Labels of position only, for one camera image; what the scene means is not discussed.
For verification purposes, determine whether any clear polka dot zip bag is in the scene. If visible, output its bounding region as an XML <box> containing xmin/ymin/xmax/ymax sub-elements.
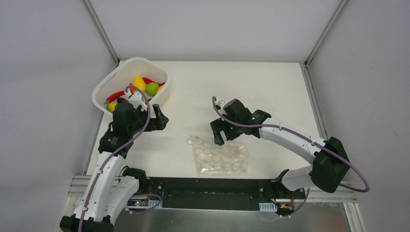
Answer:
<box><xmin>187</xmin><ymin>136</ymin><xmax>249</xmax><ymax>176</ymax></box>

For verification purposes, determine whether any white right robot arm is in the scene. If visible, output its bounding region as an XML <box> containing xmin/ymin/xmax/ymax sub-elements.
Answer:
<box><xmin>210</xmin><ymin>97</ymin><xmax>350</xmax><ymax>198</ymax></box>

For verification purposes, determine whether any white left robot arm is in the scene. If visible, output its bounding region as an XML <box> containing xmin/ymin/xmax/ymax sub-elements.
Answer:
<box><xmin>59</xmin><ymin>102</ymin><xmax>169</xmax><ymax>232</ymax></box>

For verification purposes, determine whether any yellow toy lemon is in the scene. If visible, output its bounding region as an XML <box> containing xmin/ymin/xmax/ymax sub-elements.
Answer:
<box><xmin>106</xmin><ymin>102</ymin><xmax>117</xmax><ymax>113</ymax></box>

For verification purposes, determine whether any red toy chili pepper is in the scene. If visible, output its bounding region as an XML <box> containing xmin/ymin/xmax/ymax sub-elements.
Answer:
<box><xmin>104</xmin><ymin>90</ymin><xmax>125</xmax><ymax>104</ymax></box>

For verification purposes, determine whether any long yellow toy squash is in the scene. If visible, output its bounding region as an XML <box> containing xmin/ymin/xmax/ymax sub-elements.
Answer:
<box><xmin>155</xmin><ymin>83</ymin><xmax>165</xmax><ymax>95</ymax></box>

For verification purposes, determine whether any orange toy carrot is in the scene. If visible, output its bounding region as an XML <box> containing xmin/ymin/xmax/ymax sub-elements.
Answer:
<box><xmin>130</xmin><ymin>83</ymin><xmax>135</xmax><ymax>93</ymax></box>

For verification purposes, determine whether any yellow toy pepper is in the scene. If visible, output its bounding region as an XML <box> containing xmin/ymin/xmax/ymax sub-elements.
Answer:
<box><xmin>132</xmin><ymin>76</ymin><xmax>146</xmax><ymax>91</ymax></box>

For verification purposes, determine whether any white plastic colander basket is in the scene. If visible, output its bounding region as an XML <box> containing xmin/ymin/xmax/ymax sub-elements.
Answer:
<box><xmin>92</xmin><ymin>57</ymin><xmax>171</xmax><ymax>116</ymax></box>

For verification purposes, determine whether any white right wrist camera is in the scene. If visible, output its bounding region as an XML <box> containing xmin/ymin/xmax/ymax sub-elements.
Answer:
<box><xmin>215</xmin><ymin>100</ymin><xmax>227</xmax><ymax>112</ymax></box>

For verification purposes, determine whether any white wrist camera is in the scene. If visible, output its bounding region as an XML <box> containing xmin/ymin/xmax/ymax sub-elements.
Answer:
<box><xmin>215</xmin><ymin>100</ymin><xmax>227</xmax><ymax>112</ymax></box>
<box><xmin>125</xmin><ymin>89</ymin><xmax>156</xmax><ymax>118</ymax></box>

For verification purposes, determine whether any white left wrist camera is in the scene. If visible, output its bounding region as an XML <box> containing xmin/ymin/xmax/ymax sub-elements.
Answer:
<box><xmin>125</xmin><ymin>89</ymin><xmax>156</xmax><ymax>118</ymax></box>

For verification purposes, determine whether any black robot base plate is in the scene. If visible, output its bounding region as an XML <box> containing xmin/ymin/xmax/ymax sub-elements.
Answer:
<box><xmin>137</xmin><ymin>177</ymin><xmax>306</xmax><ymax>211</ymax></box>

